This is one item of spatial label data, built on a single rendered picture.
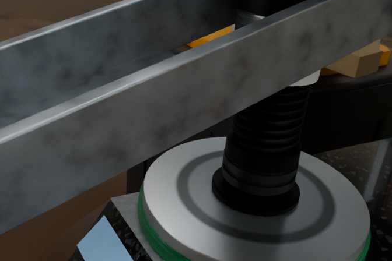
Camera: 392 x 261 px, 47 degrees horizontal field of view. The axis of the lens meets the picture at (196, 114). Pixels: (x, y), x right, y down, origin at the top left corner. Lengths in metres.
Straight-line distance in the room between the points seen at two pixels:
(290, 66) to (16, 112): 0.19
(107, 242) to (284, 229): 0.16
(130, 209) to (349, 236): 0.20
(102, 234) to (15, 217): 0.21
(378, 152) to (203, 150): 0.25
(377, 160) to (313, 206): 0.19
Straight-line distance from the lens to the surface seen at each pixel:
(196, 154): 0.48
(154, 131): 0.25
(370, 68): 1.09
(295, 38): 0.30
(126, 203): 0.45
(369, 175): 0.57
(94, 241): 0.45
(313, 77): 0.37
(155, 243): 0.39
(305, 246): 0.39
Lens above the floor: 1.09
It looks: 25 degrees down
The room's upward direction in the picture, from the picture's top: 6 degrees clockwise
